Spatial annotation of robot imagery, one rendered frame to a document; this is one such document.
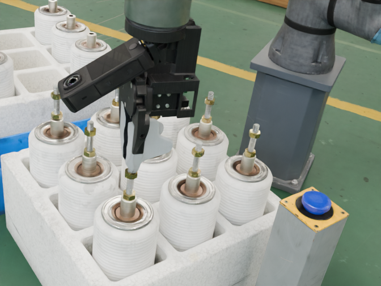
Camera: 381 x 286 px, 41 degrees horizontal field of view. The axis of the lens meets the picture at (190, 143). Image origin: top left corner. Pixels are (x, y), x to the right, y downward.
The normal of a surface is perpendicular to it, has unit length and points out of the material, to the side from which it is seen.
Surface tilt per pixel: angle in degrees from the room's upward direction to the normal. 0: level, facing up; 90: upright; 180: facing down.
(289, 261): 90
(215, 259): 90
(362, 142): 0
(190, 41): 90
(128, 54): 32
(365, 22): 112
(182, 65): 90
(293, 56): 72
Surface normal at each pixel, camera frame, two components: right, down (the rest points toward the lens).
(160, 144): 0.34, 0.56
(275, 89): -0.41, 0.45
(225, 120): 0.13, -0.83
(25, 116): 0.56, 0.51
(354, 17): -0.77, 0.50
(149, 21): -0.14, 0.53
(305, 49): -0.11, 0.25
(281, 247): -0.79, 0.24
